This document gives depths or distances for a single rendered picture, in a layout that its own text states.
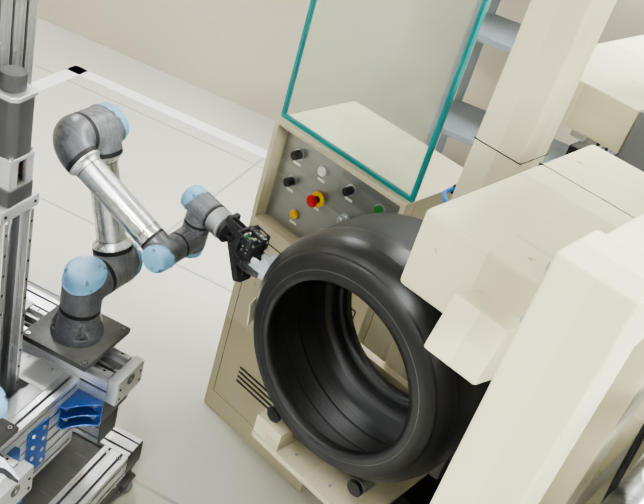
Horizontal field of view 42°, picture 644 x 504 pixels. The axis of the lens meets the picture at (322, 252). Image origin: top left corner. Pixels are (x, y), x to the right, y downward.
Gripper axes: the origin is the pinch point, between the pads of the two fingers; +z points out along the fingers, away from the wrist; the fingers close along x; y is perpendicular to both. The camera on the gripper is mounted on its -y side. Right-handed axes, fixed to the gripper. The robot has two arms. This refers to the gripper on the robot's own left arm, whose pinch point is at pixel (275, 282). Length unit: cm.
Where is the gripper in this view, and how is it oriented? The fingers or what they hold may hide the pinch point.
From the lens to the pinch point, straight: 212.7
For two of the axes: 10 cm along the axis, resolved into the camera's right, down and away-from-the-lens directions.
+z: 6.8, 6.1, -4.0
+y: 3.2, -7.5, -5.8
